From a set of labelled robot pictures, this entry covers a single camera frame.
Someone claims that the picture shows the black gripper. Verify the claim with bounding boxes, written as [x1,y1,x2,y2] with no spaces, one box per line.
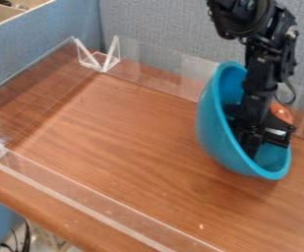
[224,87,296,158]

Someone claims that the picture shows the blue plastic bowl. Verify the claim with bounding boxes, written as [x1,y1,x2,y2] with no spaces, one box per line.
[195,61,292,180]

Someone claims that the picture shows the white toy mushroom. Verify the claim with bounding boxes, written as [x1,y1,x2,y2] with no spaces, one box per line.
[270,102,294,124]

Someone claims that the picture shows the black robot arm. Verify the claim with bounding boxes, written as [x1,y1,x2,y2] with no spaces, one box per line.
[207,0,299,158]

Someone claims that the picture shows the clear acrylic barrier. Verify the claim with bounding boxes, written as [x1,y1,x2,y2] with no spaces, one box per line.
[0,38,304,252]

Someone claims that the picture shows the wooden shelf box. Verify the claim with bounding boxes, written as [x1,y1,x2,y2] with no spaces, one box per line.
[0,0,56,25]

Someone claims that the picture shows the black cables under table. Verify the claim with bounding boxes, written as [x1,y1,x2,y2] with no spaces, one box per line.
[0,219,34,252]

